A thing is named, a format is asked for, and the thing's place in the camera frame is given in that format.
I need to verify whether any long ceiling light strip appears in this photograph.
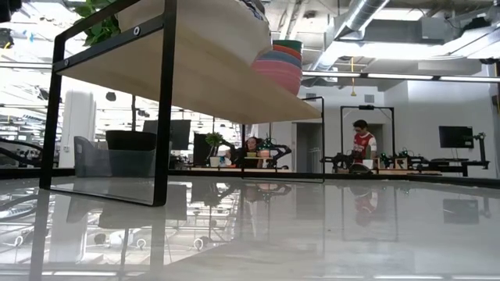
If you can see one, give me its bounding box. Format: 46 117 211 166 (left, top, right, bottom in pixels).
301 69 500 84

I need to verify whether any pink bowl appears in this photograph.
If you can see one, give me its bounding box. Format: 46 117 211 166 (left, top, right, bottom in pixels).
251 59 302 97

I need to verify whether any black wall television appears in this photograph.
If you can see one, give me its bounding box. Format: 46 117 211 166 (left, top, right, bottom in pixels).
437 125 475 150

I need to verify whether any black metal shelf frame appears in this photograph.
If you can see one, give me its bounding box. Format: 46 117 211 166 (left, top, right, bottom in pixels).
38 0 326 207

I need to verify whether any grey translucent bin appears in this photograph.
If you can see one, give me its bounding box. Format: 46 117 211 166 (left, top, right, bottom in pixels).
73 135 158 179

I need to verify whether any background wooden table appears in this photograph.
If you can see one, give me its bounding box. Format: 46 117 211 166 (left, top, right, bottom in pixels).
189 166 293 174

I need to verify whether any black mounted device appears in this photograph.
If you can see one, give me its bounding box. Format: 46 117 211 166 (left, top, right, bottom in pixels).
0 28 15 50

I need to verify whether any person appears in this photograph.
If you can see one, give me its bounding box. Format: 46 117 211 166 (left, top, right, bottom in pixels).
233 136 263 169
348 119 379 173

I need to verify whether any green leafy plant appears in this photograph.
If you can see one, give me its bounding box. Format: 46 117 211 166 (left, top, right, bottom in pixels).
73 0 122 48

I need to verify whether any wooden shelf board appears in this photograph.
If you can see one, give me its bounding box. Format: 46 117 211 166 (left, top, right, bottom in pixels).
54 25 322 125

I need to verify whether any black plant pot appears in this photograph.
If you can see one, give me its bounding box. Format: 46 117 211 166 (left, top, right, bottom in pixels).
105 130 158 152

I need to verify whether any orange bowl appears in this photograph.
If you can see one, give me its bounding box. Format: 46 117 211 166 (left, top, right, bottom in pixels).
271 44 304 62

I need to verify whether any black cable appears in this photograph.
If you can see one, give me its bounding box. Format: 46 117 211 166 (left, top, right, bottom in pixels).
0 136 44 168

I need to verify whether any small potted plant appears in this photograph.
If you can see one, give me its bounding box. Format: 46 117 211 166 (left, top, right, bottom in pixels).
204 131 224 169

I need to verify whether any green bowl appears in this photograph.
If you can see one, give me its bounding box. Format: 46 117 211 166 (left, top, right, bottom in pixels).
271 38 304 54

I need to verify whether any silver ceiling air duct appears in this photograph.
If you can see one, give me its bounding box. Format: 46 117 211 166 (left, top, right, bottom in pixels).
310 0 391 72

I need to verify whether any black metal stand frame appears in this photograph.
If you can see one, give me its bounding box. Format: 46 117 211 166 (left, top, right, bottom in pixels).
340 104 395 173

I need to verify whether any yellow hanging pendant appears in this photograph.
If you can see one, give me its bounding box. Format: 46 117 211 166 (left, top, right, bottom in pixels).
348 56 358 98

